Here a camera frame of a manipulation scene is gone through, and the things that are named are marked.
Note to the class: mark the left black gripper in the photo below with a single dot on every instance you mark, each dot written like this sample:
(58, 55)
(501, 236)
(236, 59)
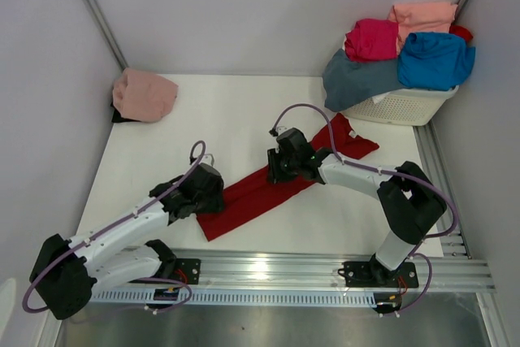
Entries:
(216, 202)

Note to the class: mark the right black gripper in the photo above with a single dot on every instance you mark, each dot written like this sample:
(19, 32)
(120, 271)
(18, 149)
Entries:
(274, 174)

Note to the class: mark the dark red t-shirt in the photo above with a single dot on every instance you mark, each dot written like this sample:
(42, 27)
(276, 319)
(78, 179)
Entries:
(254, 195)

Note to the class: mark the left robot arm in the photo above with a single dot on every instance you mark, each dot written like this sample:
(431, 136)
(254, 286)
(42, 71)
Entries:
(68, 272)

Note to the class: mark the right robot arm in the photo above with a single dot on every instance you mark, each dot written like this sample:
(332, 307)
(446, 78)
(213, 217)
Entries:
(409, 201)

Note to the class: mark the slate blue t-shirt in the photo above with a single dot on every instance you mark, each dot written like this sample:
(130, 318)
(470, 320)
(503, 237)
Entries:
(348, 83)

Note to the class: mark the white garment in basket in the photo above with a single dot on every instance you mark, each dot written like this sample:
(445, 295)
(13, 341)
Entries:
(379, 98)

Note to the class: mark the folded pink t-shirt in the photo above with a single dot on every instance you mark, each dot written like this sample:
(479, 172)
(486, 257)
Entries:
(143, 96)

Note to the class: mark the folded black t-shirt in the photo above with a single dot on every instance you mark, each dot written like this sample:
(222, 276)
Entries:
(117, 118)

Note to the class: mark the white laundry basket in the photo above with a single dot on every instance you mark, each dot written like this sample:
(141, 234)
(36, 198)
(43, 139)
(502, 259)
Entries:
(407, 107)

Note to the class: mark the magenta t-shirt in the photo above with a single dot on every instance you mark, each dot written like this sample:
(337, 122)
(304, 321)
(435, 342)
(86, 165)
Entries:
(372, 40)

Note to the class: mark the salmon pink t-shirt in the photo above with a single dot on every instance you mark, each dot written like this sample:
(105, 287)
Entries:
(421, 17)

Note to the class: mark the bright red t-shirt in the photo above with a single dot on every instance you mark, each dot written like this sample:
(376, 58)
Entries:
(461, 32)

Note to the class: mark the left corner aluminium profile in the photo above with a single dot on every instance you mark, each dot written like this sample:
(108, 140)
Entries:
(106, 32)

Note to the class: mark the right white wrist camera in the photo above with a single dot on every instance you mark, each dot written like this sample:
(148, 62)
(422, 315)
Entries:
(277, 131)

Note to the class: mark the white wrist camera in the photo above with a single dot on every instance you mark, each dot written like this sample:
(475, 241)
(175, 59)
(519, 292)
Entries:
(208, 159)
(277, 131)

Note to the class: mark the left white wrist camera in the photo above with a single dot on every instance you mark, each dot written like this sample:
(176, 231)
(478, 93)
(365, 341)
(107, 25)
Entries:
(208, 159)

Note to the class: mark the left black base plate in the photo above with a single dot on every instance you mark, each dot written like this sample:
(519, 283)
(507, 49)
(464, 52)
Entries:
(186, 270)

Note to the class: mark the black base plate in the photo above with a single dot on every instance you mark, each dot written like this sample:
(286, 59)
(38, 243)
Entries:
(186, 270)
(371, 274)

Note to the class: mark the white slotted cable duct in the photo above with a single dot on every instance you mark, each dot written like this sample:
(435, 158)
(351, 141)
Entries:
(201, 296)

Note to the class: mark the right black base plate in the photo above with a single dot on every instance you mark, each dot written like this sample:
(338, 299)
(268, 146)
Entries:
(371, 274)

